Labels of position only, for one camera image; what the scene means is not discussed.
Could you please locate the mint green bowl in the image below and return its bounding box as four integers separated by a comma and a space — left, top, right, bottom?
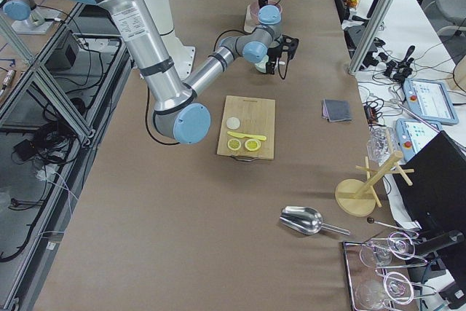
255, 60, 268, 74

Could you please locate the pink bowl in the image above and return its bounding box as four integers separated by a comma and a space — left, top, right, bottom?
245, 1, 283, 26

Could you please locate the metal ice scoop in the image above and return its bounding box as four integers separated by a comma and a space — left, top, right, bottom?
280, 206, 351, 236

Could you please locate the cream rabbit tray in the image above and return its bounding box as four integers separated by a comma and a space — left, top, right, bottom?
243, 17, 255, 33

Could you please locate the bamboo cutting board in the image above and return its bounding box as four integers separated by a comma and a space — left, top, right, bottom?
217, 95, 275, 160

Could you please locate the white steamed bun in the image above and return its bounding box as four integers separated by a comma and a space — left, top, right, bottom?
226, 117, 241, 130

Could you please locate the yellow plastic knife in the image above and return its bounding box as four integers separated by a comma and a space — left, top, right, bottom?
226, 131, 267, 141

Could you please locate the grey folded cloth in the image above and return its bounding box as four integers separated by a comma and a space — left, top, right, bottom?
322, 99, 352, 122

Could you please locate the lower lemon slice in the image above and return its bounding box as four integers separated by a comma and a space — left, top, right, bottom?
227, 138, 242, 151

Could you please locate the wooden mug tree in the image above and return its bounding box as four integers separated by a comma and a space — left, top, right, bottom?
335, 130, 415, 218

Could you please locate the blue teach pendant near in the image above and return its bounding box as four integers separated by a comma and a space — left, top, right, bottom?
395, 118, 443, 162

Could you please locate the blue teach pendant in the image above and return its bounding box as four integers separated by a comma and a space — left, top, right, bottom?
403, 78, 459, 125
395, 118, 443, 162

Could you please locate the blue teach pendant far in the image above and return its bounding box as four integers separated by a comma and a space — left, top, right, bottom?
403, 78, 459, 125

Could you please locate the black monitor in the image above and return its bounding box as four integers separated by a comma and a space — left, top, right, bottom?
394, 131, 465, 289

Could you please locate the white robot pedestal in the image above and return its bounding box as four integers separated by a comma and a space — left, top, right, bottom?
144, 0, 196, 80

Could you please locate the aluminium frame post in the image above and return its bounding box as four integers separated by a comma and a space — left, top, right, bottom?
348, 0, 393, 76

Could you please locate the wire glass rack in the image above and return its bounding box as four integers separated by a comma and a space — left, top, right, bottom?
342, 232, 437, 310

